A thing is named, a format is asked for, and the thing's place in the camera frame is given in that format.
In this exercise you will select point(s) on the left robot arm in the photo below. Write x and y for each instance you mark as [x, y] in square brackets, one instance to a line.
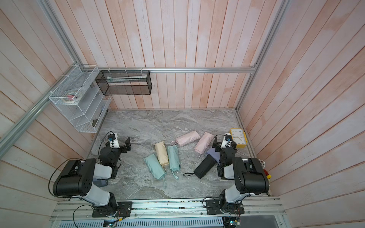
[76, 180]

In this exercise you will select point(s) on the beige umbrella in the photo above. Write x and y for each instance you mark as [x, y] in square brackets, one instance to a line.
[161, 152]

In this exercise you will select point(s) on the mint green umbrella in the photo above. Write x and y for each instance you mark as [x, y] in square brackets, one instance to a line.
[174, 161]
[155, 167]

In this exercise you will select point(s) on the white wire shelf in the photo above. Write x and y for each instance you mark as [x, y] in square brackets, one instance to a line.
[88, 113]

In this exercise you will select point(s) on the pink umbrella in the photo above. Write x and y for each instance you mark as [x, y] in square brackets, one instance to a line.
[204, 143]
[186, 139]

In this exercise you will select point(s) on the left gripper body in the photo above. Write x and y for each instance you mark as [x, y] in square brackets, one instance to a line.
[124, 150]

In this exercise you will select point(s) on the lavender umbrella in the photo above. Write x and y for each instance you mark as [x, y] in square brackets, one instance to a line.
[215, 155]

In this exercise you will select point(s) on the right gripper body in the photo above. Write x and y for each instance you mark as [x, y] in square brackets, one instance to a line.
[219, 146]

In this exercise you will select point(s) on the tape roll on shelf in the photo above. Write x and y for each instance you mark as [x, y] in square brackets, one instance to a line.
[72, 97]

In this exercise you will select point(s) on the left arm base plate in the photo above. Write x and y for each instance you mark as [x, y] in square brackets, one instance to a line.
[121, 209]

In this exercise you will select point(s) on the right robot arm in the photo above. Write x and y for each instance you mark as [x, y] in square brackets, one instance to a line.
[248, 175]

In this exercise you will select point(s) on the black mesh basket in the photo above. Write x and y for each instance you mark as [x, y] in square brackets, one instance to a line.
[124, 82]

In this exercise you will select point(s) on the red pen holder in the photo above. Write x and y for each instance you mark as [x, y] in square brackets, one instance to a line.
[263, 164]

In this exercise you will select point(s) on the pink umbrella right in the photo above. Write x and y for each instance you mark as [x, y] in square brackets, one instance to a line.
[204, 143]

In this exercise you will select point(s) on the black umbrella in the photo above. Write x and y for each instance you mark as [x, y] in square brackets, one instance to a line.
[203, 167]

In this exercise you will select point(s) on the blue phone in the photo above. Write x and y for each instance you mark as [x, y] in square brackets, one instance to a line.
[100, 183]

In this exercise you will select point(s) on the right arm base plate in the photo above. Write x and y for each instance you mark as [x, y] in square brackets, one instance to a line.
[219, 207]

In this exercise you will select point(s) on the yellow alarm clock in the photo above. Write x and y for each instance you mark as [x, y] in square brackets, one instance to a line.
[239, 136]

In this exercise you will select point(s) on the pink umbrella left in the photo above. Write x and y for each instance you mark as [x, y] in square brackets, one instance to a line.
[186, 139]

